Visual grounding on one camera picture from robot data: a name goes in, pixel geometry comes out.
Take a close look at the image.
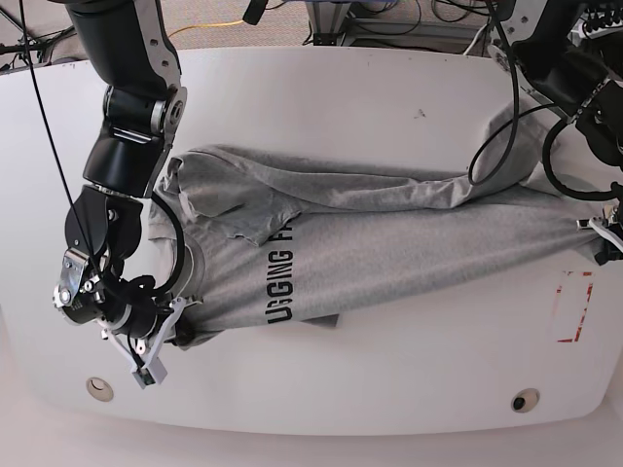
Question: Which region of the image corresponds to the red tape rectangle marking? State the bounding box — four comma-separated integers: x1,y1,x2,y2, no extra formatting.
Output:
551,271,595,343

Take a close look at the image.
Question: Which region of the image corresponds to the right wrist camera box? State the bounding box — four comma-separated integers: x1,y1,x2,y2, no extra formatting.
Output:
131,358,167,389

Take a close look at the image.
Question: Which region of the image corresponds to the aluminium frame stand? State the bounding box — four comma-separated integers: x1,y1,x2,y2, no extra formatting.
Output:
303,1,490,55

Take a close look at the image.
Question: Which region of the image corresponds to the grey printed T-shirt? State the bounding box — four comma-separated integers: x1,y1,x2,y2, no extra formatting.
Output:
157,108,601,347

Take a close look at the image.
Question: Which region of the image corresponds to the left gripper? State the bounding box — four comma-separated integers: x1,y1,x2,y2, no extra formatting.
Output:
576,204,623,266

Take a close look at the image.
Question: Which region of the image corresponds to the black tripod stand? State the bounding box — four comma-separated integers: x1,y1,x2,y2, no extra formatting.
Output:
1,0,86,74

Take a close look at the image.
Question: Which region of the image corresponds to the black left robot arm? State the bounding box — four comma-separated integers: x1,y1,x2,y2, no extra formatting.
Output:
486,1,622,202

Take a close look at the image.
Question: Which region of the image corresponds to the white power strip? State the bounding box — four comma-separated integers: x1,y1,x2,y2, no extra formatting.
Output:
579,15,622,39

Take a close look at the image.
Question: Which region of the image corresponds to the yellow cable on floor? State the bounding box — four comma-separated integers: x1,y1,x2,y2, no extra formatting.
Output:
167,17,247,36

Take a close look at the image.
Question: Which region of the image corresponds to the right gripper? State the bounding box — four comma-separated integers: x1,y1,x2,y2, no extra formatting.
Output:
99,297,197,375

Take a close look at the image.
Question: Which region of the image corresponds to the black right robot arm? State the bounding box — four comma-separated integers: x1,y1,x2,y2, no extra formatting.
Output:
53,0,189,387

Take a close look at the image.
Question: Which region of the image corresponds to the open table grommet hole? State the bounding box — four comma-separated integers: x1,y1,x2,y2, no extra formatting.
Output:
511,388,540,413

